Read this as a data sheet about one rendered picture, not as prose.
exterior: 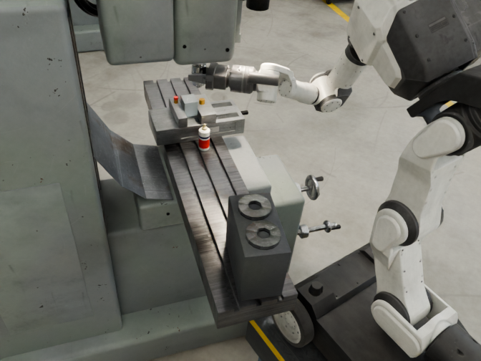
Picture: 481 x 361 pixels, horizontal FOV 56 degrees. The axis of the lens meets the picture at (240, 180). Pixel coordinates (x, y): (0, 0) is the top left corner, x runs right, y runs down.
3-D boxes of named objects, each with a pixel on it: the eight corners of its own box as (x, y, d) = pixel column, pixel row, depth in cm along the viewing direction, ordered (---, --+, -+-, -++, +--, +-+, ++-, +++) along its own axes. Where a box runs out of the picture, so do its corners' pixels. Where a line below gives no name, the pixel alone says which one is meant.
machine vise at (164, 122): (231, 112, 190) (232, 89, 183) (243, 132, 180) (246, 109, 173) (148, 124, 179) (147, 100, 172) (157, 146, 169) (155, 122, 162)
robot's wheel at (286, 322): (309, 351, 167) (319, 321, 154) (299, 358, 165) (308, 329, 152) (276, 311, 179) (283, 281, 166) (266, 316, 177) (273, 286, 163)
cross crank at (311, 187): (313, 187, 213) (317, 167, 205) (323, 204, 205) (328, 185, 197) (281, 192, 209) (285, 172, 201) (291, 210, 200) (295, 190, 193)
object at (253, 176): (242, 155, 201) (244, 133, 193) (269, 209, 177) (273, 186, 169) (128, 171, 187) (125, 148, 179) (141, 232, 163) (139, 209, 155)
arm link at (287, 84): (256, 63, 147) (285, 72, 156) (253, 90, 148) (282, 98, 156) (270, 61, 142) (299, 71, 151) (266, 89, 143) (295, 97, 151)
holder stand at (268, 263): (263, 236, 140) (270, 188, 126) (281, 296, 124) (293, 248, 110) (225, 239, 137) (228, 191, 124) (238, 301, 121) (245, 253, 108)
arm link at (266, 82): (246, 68, 152) (279, 72, 151) (242, 100, 152) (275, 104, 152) (245, 61, 140) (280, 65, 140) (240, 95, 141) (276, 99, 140)
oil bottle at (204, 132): (207, 144, 173) (208, 119, 165) (210, 150, 170) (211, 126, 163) (197, 145, 171) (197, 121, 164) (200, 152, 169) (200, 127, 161)
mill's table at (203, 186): (192, 91, 216) (192, 76, 211) (294, 309, 130) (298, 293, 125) (144, 96, 210) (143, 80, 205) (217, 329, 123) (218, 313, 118)
